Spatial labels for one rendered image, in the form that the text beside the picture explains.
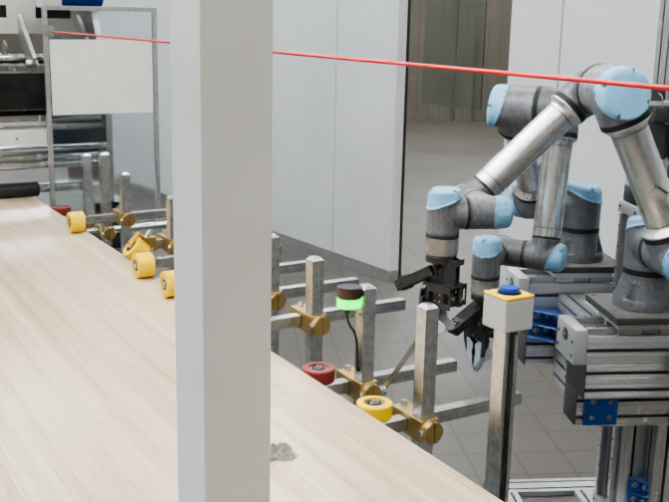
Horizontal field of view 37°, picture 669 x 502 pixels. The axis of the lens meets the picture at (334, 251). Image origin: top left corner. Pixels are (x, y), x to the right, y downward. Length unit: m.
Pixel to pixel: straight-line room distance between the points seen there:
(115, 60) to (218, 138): 4.06
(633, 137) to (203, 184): 1.76
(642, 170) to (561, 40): 3.13
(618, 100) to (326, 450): 0.98
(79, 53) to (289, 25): 3.03
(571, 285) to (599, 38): 2.44
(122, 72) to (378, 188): 2.46
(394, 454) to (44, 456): 0.68
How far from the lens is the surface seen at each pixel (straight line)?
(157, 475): 1.90
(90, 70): 4.64
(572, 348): 2.53
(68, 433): 2.10
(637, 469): 3.01
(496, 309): 1.92
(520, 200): 2.99
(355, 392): 2.43
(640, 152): 2.32
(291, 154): 7.44
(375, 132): 6.59
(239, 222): 0.64
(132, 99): 4.71
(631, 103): 2.27
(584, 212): 2.98
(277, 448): 1.96
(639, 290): 2.55
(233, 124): 0.63
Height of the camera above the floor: 1.73
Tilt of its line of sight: 13 degrees down
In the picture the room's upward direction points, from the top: 1 degrees clockwise
